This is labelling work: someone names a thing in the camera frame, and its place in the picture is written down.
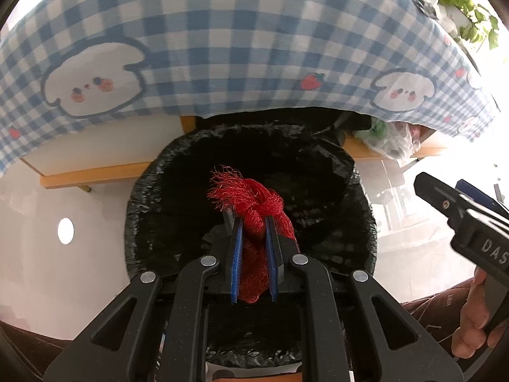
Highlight person's right hand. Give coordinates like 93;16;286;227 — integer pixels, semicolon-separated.
451;266;509;361

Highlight clear bag with green contents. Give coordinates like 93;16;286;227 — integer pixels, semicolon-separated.
360;117;424;164

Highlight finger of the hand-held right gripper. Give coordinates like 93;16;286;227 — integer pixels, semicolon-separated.
455;179;509;223
414;172;476;227

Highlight red mesh bag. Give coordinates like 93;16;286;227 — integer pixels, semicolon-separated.
207;166;297;304

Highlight black lined trash bin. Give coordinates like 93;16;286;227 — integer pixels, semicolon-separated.
125;125;378;369

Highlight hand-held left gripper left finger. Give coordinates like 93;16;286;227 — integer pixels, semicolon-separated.
43;207;245;382

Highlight person's brown trouser leg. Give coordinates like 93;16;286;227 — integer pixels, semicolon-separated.
400;286;478;382

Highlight blue checked printed tablecloth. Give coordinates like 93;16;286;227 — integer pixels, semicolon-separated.
0;0;498;178

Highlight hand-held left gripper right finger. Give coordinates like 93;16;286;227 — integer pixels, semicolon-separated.
264;216;464;382

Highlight wooden table frame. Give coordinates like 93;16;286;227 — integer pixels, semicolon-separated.
20;115;448;189

